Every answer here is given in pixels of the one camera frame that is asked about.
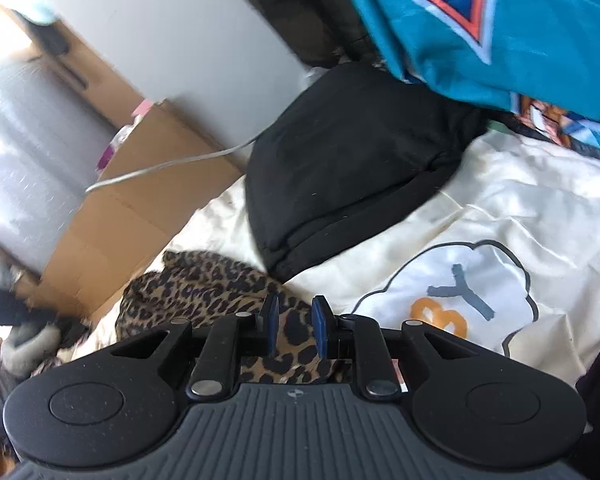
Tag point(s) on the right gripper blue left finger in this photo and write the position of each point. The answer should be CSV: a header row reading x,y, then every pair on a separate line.
x,y
257,331

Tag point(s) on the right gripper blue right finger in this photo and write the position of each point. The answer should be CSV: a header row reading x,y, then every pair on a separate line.
x,y
333,338

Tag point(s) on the leopard print skirt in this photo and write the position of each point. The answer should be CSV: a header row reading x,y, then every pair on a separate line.
x,y
199,287

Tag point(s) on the folded black garment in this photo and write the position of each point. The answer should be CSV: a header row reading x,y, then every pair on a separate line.
x,y
353,155

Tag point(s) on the flattened brown cardboard box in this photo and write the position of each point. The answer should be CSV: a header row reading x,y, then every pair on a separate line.
x,y
120,229

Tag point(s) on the cream bear print blanket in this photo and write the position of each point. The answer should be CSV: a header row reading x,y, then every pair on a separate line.
x,y
506,255

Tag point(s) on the grey upright panel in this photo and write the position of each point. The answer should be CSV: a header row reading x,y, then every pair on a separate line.
x,y
50,143

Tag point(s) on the blue patterned fabric bag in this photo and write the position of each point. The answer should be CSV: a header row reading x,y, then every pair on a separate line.
x,y
536,59

